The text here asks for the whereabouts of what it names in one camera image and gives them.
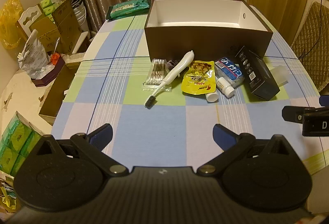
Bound yellow snack pouch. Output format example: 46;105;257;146
181;60;216;96

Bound white board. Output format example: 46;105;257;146
73;31;90;53

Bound small cardboard box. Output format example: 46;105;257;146
31;16;65;55

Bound black cable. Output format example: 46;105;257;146
301;0;329;60

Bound white pill bottle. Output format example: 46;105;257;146
216;77;235;98

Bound green wet wipes pack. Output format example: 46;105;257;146
106;0;152;20

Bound blue label floss box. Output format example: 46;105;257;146
214;56;244;89

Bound brown storage box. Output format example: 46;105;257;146
144;0;273;62

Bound tall open cardboard box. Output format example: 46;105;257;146
51;0;90;55

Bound chair with quilted cushion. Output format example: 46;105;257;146
290;1;329;92

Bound dark hair tie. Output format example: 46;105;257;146
167;59;182;73

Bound cotton swab pack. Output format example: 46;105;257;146
142;59;172;93

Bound white plastic bag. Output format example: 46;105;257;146
18;29;49;78

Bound stack of white bowls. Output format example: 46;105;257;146
72;0;88;31

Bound stack of green tissue packs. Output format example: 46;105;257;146
0;111;43;178

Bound white carved chair back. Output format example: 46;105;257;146
15;5;48;34

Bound maroon box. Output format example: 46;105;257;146
31;56;66;88

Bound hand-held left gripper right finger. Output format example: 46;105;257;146
197;123;290;177

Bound white toothbrush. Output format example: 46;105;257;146
144;50;194;109

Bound yellow plastic bag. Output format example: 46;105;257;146
0;0;22;50

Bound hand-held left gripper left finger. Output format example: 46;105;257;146
36;123;129;177

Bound plaid cloth covered desktop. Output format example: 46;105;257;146
50;5;322;183

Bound black product box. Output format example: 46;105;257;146
234;46;280;100

